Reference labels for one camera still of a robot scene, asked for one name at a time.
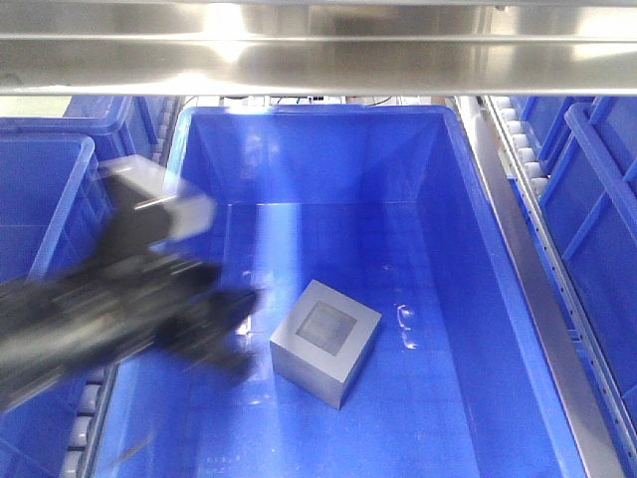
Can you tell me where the steel shelf beam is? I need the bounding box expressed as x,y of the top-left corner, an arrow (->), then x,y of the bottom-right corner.
1,1 -> 636,96

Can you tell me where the large blue target bin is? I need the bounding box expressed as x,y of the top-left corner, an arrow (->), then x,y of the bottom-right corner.
95,106 -> 584,477

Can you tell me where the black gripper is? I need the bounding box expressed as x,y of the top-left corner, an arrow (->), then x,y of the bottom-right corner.
89,250 -> 257,383

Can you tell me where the gray hollow cube base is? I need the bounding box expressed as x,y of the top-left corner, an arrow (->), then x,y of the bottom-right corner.
270,280 -> 381,409

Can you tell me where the blue bin right neighbour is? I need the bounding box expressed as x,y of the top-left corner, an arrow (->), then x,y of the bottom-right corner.
540,97 -> 636,417

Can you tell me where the blue bin neighbour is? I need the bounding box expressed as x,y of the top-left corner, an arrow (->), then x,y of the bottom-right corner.
540,97 -> 636,417
1,133 -> 110,477

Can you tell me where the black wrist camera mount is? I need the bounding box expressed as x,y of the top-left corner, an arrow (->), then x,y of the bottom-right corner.
97,155 -> 217,258

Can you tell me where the blue bin left neighbour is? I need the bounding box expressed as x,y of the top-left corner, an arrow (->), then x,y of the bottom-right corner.
1,133 -> 110,477

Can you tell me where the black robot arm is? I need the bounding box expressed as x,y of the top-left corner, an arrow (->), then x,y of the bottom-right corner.
1,251 -> 259,411

